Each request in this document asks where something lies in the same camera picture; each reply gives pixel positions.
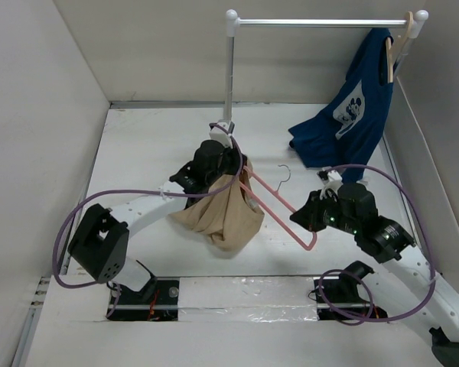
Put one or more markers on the wooden hanger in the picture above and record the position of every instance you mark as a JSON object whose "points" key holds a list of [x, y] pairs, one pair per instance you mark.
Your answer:
{"points": [[395, 46]]}

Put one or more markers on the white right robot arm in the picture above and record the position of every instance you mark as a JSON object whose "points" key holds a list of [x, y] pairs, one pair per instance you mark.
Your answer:
{"points": [[431, 307]]}

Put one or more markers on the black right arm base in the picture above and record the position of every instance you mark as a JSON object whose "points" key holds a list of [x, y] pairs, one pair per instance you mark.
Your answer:
{"points": [[343, 291]]}

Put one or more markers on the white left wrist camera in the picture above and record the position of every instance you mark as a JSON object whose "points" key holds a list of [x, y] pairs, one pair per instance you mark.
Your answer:
{"points": [[222, 132]]}

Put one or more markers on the white clothes rack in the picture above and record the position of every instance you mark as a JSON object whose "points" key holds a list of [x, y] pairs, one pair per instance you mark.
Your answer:
{"points": [[234, 21]]}

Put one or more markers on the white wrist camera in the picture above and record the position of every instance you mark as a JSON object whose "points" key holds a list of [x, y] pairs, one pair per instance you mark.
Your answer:
{"points": [[222, 132], [332, 181]]}

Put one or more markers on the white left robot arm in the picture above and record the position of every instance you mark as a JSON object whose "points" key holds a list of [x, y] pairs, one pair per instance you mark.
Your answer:
{"points": [[101, 240]]}

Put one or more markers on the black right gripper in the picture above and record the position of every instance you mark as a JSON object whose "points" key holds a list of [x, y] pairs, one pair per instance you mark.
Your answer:
{"points": [[307, 216]]}

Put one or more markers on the beige t shirt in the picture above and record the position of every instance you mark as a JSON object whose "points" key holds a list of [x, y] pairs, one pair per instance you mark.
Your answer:
{"points": [[229, 220]]}

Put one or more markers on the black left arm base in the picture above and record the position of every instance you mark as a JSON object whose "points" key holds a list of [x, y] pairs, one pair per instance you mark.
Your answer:
{"points": [[161, 305]]}

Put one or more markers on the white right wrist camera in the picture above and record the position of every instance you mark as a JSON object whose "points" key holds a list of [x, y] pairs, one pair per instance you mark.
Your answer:
{"points": [[332, 181]]}

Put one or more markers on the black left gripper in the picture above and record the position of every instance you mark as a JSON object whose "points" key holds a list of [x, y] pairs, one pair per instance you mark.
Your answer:
{"points": [[236, 163]]}

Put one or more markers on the silver foil tape strip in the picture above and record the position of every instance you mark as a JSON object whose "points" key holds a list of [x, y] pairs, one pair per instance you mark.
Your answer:
{"points": [[266, 299]]}

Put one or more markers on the blue printed t shirt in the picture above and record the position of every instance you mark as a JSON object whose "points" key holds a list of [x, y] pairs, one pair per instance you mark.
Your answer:
{"points": [[349, 128]]}

